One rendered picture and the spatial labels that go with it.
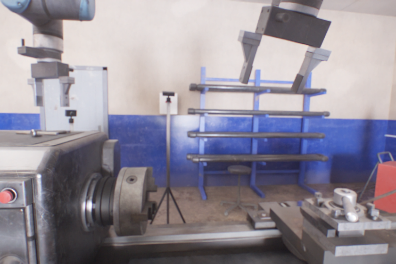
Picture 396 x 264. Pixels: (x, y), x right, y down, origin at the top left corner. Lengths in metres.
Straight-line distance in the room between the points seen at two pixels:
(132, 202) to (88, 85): 3.42
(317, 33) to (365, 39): 5.02
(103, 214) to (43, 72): 0.53
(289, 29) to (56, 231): 0.74
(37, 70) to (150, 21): 3.30
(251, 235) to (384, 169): 2.80
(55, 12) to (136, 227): 0.70
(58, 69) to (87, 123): 3.21
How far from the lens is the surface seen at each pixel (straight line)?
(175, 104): 3.67
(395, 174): 3.67
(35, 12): 0.81
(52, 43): 0.89
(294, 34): 0.48
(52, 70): 0.87
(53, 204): 0.68
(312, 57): 0.52
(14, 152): 0.71
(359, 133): 5.38
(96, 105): 3.98
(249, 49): 0.47
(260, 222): 1.20
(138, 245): 1.10
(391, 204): 3.78
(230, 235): 1.13
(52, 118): 4.29
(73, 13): 0.77
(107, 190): 0.82
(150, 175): 0.87
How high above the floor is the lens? 1.44
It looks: 6 degrees down
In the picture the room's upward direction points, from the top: 1 degrees clockwise
